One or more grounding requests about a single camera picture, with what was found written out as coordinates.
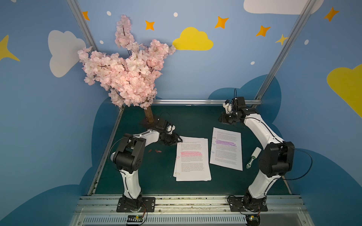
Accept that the back aluminium frame bar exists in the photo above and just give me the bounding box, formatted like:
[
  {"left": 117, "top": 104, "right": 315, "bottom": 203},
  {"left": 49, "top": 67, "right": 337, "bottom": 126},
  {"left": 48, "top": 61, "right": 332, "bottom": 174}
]
[{"left": 152, "top": 99, "right": 263, "bottom": 105}]

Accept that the right electronics board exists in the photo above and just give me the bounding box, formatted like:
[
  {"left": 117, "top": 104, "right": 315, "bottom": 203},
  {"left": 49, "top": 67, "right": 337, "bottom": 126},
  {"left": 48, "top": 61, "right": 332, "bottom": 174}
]
[{"left": 245, "top": 215, "right": 261, "bottom": 226}]

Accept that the electronics board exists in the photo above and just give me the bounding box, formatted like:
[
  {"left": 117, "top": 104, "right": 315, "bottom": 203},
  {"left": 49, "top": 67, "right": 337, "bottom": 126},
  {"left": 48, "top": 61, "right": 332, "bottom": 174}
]
[
  {"left": 245, "top": 215, "right": 261, "bottom": 226},
  {"left": 125, "top": 215, "right": 146, "bottom": 226}
]

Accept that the document with pink highlight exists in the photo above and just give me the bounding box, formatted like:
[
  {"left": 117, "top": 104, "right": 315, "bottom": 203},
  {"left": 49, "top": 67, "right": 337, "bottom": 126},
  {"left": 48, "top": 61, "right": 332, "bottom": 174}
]
[{"left": 176, "top": 136, "right": 212, "bottom": 182}]

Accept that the left electronics board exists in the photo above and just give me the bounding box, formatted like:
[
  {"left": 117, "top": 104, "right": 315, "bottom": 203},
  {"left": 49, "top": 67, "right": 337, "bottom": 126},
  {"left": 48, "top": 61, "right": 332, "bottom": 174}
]
[{"left": 125, "top": 215, "right": 146, "bottom": 226}]

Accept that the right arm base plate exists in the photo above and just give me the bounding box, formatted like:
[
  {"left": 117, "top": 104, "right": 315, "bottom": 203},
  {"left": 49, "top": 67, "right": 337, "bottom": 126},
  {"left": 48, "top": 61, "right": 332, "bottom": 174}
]
[{"left": 226, "top": 195, "right": 268, "bottom": 213}]

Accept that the aluminium frame post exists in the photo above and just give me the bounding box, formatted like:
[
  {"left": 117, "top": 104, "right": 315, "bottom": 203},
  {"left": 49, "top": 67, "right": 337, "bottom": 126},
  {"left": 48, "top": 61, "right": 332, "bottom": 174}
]
[
  {"left": 250, "top": 0, "right": 317, "bottom": 108},
  {"left": 67, "top": 0, "right": 98, "bottom": 51}
]

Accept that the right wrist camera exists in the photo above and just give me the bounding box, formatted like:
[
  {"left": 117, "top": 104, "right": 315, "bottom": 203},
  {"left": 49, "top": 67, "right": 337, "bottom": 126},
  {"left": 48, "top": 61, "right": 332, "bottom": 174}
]
[{"left": 222, "top": 100, "right": 234, "bottom": 114}]

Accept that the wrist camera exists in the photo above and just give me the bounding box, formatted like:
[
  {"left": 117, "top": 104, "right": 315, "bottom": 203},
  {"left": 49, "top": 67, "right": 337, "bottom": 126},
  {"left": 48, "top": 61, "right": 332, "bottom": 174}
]
[
  {"left": 222, "top": 100, "right": 234, "bottom": 114},
  {"left": 167, "top": 125, "right": 175, "bottom": 134}
]

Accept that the left aluminium frame post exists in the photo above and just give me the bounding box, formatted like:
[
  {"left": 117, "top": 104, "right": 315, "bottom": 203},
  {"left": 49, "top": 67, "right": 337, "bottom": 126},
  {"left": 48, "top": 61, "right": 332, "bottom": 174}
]
[{"left": 67, "top": 0, "right": 98, "bottom": 51}]

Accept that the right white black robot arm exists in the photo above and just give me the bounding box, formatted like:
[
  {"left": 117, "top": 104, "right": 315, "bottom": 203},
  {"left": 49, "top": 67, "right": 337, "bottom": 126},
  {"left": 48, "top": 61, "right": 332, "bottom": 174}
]
[{"left": 219, "top": 97, "right": 296, "bottom": 205}]

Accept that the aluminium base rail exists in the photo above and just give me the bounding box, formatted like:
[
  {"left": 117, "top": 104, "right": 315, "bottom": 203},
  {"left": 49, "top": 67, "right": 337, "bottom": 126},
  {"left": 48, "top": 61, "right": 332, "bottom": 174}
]
[{"left": 70, "top": 195, "right": 314, "bottom": 226}]

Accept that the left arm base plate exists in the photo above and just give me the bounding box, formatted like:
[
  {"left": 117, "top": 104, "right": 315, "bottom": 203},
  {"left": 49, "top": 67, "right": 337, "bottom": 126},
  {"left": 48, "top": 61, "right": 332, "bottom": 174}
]
[{"left": 116, "top": 196, "right": 156, "bottom": 212}]

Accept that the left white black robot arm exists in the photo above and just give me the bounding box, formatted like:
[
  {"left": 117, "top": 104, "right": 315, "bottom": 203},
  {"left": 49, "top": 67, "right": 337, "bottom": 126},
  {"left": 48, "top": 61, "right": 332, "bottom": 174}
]
[{"left": 110, "top": 119, "right": 183, "bottom": 203}]

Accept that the document with blue highlight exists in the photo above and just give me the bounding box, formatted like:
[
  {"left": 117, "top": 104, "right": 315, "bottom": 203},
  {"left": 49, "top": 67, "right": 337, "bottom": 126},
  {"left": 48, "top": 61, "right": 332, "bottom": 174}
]
[{"left": 173, "top": 159, "right": 178, "bottom": 178}]

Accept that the right aluminium frame post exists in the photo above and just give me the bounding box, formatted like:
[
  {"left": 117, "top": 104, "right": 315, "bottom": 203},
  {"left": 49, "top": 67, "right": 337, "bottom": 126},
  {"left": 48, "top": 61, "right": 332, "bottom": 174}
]
[{"left": 250, "top": 0, "right": 317, "bottom": 108}]

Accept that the pink cherry blossom tree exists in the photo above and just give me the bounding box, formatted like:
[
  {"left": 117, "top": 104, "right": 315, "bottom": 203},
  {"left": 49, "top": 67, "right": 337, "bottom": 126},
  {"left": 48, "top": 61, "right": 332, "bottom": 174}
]
[{"left": 77, "top": 15, "right": 176, "bottom": 124}]

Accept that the document with purple highlight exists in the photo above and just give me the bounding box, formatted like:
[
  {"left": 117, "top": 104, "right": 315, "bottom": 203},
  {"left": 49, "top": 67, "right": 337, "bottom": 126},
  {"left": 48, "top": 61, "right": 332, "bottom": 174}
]
[{"left": 210, "top": 127, "right": 243, "bottom": 171}]

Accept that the white handled tool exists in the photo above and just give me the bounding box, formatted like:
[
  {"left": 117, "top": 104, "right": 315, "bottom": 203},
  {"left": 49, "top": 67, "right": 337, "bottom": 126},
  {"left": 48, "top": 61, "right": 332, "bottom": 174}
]
[{"left": 246, "top": 147, "right": 262, "bottom": 169}]

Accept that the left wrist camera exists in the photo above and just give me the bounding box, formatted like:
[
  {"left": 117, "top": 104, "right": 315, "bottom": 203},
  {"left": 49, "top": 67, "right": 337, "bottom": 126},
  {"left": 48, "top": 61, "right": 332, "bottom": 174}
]
[{"left": 167, "top": 125, "right": 175, "bottom": 134}]

